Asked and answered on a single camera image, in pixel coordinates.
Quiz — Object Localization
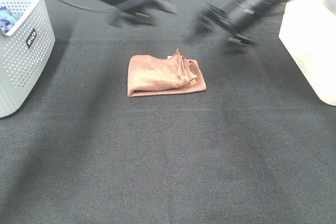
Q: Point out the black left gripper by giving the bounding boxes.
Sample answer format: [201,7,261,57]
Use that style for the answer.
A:
[107,0,156,27]

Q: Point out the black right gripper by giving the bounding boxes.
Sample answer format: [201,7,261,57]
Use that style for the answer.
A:
[199,1,260,46]

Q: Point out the brown towel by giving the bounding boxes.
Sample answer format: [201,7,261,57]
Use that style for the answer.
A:
[127,50,206,97]

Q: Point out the white storage box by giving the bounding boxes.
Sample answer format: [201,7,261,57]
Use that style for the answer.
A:
[279,0,335,105]

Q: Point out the grey perforated laundry basket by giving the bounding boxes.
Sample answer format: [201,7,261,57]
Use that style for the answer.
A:
[1,0,55,118]

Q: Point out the blue towel in basket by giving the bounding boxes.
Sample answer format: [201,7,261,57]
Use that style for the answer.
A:
[1,6,22,33]

